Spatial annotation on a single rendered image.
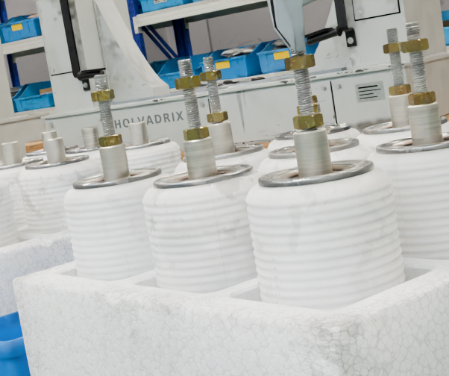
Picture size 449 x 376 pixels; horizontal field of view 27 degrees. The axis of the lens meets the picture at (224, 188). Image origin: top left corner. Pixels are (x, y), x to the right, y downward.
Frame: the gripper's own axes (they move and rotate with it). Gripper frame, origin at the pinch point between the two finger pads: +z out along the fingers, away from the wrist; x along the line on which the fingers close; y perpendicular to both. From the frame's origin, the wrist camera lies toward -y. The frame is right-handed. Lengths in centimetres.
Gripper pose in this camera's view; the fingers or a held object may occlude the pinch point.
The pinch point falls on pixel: (284, 33)
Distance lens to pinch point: 60.6
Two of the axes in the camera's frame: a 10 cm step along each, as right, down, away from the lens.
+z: 1.6, 9.8, 1.3
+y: 9.9, -1.7, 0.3
